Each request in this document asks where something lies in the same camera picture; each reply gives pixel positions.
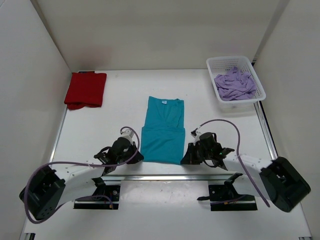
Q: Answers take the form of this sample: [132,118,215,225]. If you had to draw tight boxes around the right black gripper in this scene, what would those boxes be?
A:
[180,143,213,166]

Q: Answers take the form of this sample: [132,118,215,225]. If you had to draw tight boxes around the teal t-shirt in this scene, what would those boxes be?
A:
[140,96,186,165]

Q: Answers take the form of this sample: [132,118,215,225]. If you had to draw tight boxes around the lavender t-shirt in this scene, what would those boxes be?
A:
[214,66,257,101]

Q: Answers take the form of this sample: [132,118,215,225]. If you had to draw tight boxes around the red t-shirt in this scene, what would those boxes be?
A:
[64,71,107,111]

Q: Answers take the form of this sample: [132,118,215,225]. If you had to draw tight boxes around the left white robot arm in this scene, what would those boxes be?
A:
[19,136,144,224]

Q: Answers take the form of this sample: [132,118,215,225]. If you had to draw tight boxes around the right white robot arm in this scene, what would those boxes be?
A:
[180,132,311,213]

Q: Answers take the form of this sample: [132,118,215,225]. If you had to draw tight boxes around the white plastic basket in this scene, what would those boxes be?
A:
[206,55,267,113]

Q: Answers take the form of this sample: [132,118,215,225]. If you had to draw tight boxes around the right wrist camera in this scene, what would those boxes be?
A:
[190,128,202,138]

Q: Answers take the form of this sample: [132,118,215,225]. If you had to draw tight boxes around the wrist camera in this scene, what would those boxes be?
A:
[120,128,135,142]
[190,128,202,138]

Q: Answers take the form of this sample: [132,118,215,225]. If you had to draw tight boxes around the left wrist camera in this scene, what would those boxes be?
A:
[120,128,135,142]

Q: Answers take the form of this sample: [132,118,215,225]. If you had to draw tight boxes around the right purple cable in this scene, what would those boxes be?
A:
[196,119,271,208]

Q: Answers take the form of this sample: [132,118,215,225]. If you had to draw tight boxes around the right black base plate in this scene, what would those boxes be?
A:
[197,184,258,212]

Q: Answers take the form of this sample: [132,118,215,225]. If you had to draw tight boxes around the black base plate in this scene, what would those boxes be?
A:
[197,184,258,212]
[73,181,121,210]

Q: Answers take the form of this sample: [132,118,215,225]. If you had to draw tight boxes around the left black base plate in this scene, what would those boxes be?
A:
[73,181,121,210]

